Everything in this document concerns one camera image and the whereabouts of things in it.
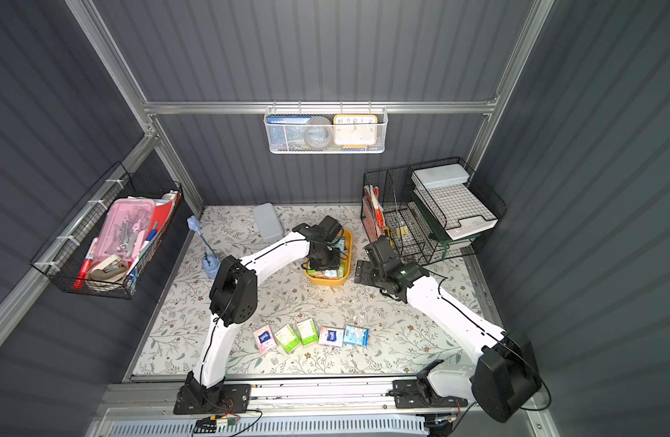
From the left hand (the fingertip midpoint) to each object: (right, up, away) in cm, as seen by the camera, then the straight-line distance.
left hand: (340, 269), depth 94 cm
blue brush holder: (-44, +3, -2) cm, 44 cm away
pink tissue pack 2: (-23, -19, -12) cm, 32 cm away
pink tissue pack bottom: (-3, -19, -11) cm, 22 cm away
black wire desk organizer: (+22, +23, +23) cm, 39 cm away
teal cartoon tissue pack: (0, +10, -11) cm, 14 cm away
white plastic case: (-30, +17, +19) cm, 40 cm away
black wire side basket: (-55, +2, -28) cm, 62 cm away
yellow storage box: (+2, 0, -1) cm, 2 cm away
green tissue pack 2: (-16, -20, -12) cm, 28 cm away
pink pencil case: (-58, +14, -22) cm, 63 cm away
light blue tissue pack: (+5, -19, -11) cm, 23 cm away
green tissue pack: (-9, 0, -2) cm, 10 cm away
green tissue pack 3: (-10, -18, -11) cm, 23 cm away
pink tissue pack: (-3, -1, -2) cm, 4 cm away
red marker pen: (-62, +5, -28) cm, 68 cm away
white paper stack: (+39, +24, 0) cm, 46 cm away
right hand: (+10, +1, -11) cm, 15 cm away
